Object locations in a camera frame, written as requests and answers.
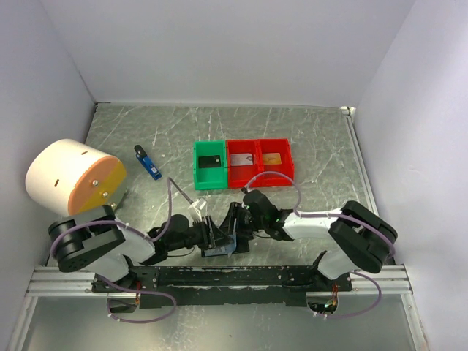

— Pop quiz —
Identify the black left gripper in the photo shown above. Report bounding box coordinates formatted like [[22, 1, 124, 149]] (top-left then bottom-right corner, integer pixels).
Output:
[[167, 215, 235, 251]]

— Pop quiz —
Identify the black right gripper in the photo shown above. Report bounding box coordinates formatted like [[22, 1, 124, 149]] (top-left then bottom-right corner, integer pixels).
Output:
[[220, 202, 267, 238]]

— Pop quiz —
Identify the black leather card holder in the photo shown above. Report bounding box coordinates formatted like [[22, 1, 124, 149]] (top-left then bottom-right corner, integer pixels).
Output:
[[201, 234, 249, 258]]

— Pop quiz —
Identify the silver VIP card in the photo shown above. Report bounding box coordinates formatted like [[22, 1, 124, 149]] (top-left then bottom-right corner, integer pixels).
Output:
[[230, 153, 254, 167]]

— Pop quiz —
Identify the gold VIP card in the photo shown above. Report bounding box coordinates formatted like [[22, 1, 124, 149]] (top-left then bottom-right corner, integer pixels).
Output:
[[263, 153, 282, 165]]

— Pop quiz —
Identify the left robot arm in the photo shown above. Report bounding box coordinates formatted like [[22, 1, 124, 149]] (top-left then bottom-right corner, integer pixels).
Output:
[[48, 199, 233, 292]]

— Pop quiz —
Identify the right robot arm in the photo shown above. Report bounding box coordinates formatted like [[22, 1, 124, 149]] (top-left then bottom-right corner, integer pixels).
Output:
[[219, 190, 398, 291]]

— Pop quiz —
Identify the black card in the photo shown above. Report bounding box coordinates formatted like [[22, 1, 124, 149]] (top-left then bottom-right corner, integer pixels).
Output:
[[197, 155, 222, 169]]

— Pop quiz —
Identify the red bin left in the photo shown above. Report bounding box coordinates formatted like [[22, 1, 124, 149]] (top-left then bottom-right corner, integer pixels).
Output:
[[226, 140, 263, 189]]

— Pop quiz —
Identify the red bin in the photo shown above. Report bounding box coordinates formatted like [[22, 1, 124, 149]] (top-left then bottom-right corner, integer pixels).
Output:
[[259, 138, 295, 187], [226, 140, 263, 189]]

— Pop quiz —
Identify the green bin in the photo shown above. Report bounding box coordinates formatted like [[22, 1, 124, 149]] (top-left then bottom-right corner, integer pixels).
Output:
[[193, 140, 227, 191]]

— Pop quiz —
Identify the red bin right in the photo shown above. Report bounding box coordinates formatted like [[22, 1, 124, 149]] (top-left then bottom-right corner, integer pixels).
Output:
[[259, 138, 295, 187]]

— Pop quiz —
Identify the blue and black tool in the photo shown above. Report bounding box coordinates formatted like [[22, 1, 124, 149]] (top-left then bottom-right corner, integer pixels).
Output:
[[134, 145, 162, 181]]

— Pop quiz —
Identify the white and orange cylinder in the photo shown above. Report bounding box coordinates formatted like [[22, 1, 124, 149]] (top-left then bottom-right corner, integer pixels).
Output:
[[25, 139, 127, 216]]

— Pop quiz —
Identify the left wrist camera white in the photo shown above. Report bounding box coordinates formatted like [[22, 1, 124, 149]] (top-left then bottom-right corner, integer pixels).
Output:
[[189, 197, 207, 214]]

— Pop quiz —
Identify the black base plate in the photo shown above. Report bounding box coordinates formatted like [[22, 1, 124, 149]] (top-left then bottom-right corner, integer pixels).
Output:
[[91, 265, 358, 308]]

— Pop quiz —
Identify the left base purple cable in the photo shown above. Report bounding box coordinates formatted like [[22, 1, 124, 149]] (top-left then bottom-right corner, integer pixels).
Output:
[[93, 281, 178, 323]]

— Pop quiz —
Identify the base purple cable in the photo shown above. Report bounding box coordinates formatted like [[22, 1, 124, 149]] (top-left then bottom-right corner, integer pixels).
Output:
[[312, 270, 382, 320], [93, 281, 178, 323]]

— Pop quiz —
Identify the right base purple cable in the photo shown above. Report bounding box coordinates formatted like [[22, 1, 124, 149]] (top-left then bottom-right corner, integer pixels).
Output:
[[312, 270, 382, 320]]

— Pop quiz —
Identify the aluminium rail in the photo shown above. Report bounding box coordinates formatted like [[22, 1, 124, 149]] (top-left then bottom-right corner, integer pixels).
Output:
[[27, 265, 412, 296]]

